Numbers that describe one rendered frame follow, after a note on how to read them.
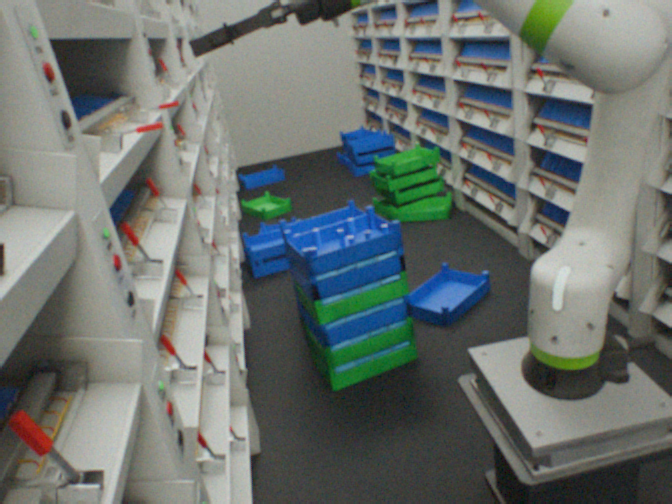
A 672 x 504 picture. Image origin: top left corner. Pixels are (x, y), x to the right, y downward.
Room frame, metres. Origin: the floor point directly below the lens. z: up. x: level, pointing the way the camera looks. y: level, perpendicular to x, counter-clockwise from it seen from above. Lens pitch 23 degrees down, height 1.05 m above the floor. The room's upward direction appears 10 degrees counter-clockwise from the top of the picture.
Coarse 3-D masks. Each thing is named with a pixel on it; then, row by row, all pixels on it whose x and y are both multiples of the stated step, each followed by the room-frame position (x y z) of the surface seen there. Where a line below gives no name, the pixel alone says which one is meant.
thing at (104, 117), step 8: (112, 104) 1.02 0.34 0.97; (120, 104) 1.04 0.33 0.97; (128, 104) 1.11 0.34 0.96; (96, 112) 0.91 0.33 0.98; (104, 112) 0.92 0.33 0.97; (112, 112) 0.95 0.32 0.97; (120, 112) 1.03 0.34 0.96; (88, 120) 0.82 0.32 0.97; (96, 120) 0.83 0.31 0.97; (104, 120) 0.89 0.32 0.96; (112, 120) 0.93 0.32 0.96; (80, 128) 0.75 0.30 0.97; (88, 128) 0.78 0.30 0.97
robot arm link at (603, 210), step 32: (640, 0) 0.82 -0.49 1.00; (608, 96) 0.89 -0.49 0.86; (640, 96) 0.86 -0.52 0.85; (608, 128) 0.89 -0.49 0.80; (640, 128) 0.87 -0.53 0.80; (608, 160) 0.89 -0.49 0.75; (640, 160) 0.89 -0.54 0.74; (576, 192) 0.96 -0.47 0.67; (608, 192) 0.89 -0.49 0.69; (576, 224) 0.93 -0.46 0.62; (608, 224) 0.89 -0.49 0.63
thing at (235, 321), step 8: (232, 280) 1.87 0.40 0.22; (240, 280) 1.88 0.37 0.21; (232, 288) 1.87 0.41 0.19; (240, 288) 1.87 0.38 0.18; (232, 296) 1.83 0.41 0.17; (240, 296) 1.84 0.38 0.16; (232, 304) 1.72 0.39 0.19; (240, 304) 1.77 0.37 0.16; (232, 312) 1.70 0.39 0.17; (240, 312) 1.71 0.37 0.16; (232, 320) 1.64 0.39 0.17; (240, 320) 1.65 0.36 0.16; (232, 328) 1.59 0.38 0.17; (240, 328) 1.59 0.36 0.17; (232, 336) 1.53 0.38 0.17; (240, 336) 1.54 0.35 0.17; (240, 344) 1.46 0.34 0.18; (240, 352) 1.44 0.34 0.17; (240, 360) 1.40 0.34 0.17
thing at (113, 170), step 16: (64, 80) 1.16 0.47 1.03; (80, 80) 1.16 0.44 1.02; (96, 80) 1.17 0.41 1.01; (112, 96) 1.15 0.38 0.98; (128, 96) 1.15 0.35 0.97; (144, 96) 1.18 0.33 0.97; (160, 96) 1.18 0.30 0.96; (160, 112) 1.18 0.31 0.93; (128, 128) 0.94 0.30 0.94; (96, 144) 0.58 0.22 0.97; (128, 144) 0.81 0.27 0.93; (144, 144) 0.93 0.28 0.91; (96, 160) 0.58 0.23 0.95; (112, 160) 0.70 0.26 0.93; (128, 160) 0.77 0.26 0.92; (112, 176) 0.65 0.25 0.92; (128, 176) 0.77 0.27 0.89; (112, 192) 0.65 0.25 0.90
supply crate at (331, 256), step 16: (368, 208) 1.65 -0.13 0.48; (336, 224) 1.63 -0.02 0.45; (368, 224) 1.66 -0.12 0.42; (400, 224) 1.48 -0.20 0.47; (288, 240) 1.56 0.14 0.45; (304, 240) 1.59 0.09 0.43; (336, 240) 1.61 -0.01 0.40; (368, 240) 1.45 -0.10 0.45; (384, 240) 1.46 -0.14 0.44; (400, 240) 1.48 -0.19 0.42; (304, 256) 1.40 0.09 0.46; (320, 256) 1.40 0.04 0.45; (336, 256) 1.42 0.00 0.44; (352, 256) 1.43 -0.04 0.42; (368, 256) 1.45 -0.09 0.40; (320, 272) 1.40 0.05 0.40
